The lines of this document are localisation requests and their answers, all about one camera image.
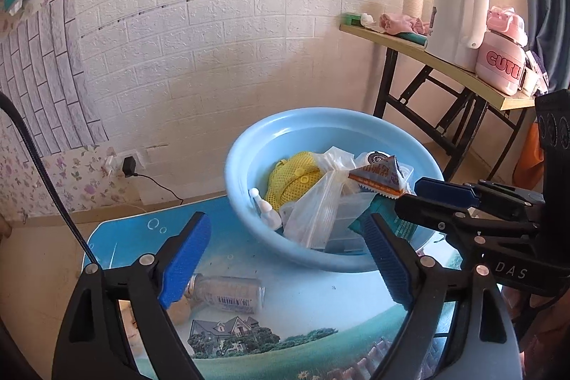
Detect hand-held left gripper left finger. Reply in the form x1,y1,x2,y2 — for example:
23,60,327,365
53,211,213,380

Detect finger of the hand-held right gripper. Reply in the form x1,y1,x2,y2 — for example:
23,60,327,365
414,177,546,212
394,193,542,257

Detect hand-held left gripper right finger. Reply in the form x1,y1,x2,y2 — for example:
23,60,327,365
363,213,522,380

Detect green snack packet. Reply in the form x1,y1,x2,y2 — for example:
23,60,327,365
347,195,424,247

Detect brown triangular snack packet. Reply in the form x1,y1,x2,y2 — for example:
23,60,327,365
347,154,408,200

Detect clear zip bag cotton swabs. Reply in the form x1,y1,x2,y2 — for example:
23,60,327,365
280,146,357,249

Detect white plush doll yellow mesh hat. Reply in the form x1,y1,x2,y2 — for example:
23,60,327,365
263,151,330,212

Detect blue plastic basin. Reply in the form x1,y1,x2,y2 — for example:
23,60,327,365
225,108,446,274

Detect blue printed desktop table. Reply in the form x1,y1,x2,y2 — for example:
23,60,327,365
82,192,466,380

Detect clear plastic bottle white label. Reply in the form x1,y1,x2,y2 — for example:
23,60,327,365
185,272,265,315

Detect clear plastic lidded box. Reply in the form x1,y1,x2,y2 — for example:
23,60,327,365
330,160,417,254

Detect round black wrapped soap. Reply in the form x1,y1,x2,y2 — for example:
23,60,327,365
363,149,393,167

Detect orange cloth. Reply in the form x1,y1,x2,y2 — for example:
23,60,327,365
512,124,546,185

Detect folding side table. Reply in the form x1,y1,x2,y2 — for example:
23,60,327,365
339,23,537,180

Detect black power adapter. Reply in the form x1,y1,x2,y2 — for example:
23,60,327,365
122,156,184,206

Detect pink water bottle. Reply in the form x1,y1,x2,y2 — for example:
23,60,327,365
474,5,530,95

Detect white small box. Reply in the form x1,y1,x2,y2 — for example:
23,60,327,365
519,48,550,96

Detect teal tube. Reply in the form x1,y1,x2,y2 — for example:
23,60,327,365
398,32,430,47

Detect white electric kettle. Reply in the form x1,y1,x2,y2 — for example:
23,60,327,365
423,0,491,73

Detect pink cloth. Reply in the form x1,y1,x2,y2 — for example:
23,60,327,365
378,12,430,37

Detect paper cup stack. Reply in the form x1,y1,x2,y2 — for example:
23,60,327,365
402,0,425,19

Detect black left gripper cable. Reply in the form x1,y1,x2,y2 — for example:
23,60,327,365
0,92,96,265

